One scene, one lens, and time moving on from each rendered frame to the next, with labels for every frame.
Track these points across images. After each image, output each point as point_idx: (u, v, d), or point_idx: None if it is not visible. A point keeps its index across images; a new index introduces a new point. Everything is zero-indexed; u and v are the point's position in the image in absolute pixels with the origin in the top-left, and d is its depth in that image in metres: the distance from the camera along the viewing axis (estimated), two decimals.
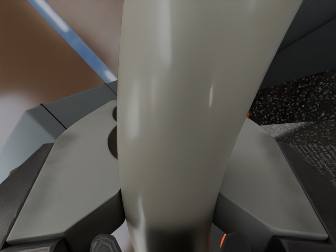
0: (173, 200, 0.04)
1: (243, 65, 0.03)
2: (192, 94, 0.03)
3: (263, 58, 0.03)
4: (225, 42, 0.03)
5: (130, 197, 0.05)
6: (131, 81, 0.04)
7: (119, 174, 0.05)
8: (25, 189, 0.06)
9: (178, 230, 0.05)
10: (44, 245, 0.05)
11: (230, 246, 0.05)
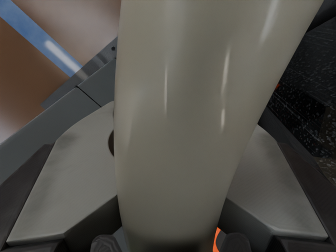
0: (176, 215, 0.04)
1: (259, 68, 0.03)
2: (200, 100, 0.03)
3: (282, 59, 0.03)
4: (240, 40, 0.02)
5: (128, 210, 0.05)
6: (130, 84, 0.03)
7: (116, 184, 0.05)
8: (25, 189, 0.06)
9: (180, 246, 0.05)
10: (44, 246, 0.05)
11: (230, 246, 0.05)
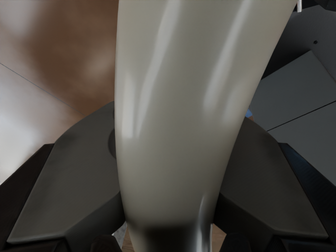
0: None
1: None
2: None
3: None
4: None
5: None
6: None
7: None
8: (26, 189, 0.06)
9: None
10: (44, 245, 0.05)
11: (230, 246, 0.05)
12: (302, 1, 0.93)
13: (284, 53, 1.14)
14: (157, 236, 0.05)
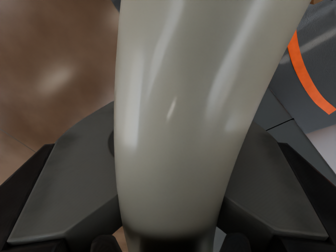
0: None
1: None
2: None
3: None
4: None
5: None
6: None
7: None
8: (26, 189, 0.06)
9: None
10: (44, 245, 0.05)
11: (230, 246, 0.05)
12: None
13: None
14: (157, 250, 0.05)
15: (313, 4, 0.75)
